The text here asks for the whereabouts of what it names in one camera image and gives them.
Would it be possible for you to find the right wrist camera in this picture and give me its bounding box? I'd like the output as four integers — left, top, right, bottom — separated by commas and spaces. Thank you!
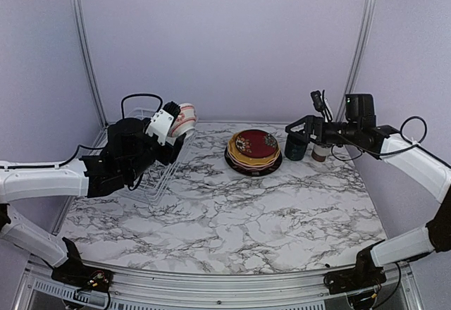
310, 89, 333, 123

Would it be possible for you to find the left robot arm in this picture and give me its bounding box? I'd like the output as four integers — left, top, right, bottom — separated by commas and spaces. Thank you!
1, 101, 185, 285

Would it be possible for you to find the mauve polka dot plate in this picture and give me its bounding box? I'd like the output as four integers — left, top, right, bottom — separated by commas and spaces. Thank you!
225, 156, 283, 172

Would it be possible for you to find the yellow polka dot plate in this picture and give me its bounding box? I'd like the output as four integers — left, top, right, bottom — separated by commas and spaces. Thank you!
228, 132, 280, 165

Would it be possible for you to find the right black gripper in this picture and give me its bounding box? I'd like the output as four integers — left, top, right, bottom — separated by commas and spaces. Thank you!
285, 115, 361, 146

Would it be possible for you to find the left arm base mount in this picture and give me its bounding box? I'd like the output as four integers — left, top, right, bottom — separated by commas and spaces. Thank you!
51, 266, 113, 293

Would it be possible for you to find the pink bear plate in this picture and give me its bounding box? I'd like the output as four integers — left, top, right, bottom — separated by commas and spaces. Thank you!
225, 151, 281, 171

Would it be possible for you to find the black rimmed cream plate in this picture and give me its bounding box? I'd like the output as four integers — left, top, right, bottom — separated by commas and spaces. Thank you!
223, 149, 283, 177

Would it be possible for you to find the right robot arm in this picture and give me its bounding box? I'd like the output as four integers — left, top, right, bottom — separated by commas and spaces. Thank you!
285, 94, 450, 287

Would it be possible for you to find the cream brown cup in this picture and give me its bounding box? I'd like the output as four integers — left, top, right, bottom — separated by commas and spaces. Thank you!
311, 144, 332, 162

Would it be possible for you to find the aluminium front rail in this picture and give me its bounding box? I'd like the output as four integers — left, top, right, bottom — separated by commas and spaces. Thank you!
12, 256, 424, 309

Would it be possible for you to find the dark red floral plate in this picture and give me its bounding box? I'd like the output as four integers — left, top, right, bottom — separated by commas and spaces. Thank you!
235, 130, 278, 159

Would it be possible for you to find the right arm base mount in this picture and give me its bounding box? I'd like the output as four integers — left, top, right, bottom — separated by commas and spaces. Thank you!
323, 267, 387, 295

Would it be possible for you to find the dark green mug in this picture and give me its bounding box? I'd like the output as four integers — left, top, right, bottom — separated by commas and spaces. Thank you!
284, 135, 309, 161

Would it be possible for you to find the white red patterned bowl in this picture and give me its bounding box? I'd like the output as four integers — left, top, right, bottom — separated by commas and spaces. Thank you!
168, 103, 197, 138

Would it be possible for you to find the white wire dish rack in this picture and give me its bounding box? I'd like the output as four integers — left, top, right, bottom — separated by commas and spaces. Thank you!
84, 107, 199, 205

